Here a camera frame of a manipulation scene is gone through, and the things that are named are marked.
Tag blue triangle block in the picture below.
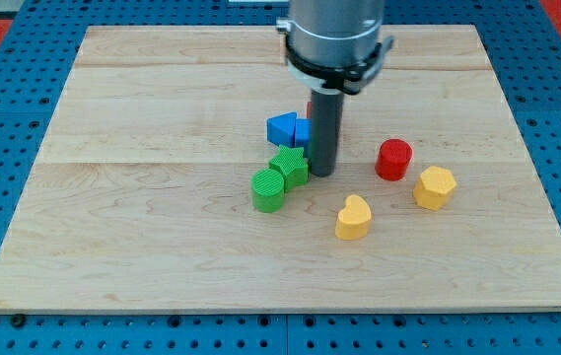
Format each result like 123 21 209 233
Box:
266 111 298 147

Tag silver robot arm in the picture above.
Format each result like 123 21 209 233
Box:
276 0 392 88

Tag blue cube block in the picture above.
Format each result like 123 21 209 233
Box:
294 118 311 150

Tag green cylinder block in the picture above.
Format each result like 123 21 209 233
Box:
250 169 285 213

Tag green star block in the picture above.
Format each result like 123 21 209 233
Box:
269 145 309 192

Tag red block behind rod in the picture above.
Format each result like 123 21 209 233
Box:
306 102 312 119

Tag yellow heart block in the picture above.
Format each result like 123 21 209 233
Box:
335 194 372 241

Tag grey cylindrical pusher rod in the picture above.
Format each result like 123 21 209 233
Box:
309 91 344 177

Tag red cylinder block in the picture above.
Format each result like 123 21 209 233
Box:
375 138 413 181

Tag wooden board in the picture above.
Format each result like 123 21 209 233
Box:
0 25 561 315

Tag yellow hexagon block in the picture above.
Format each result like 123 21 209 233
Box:
412 166 457 211

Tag black cable clamp ring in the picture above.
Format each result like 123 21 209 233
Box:
283 35 395 97

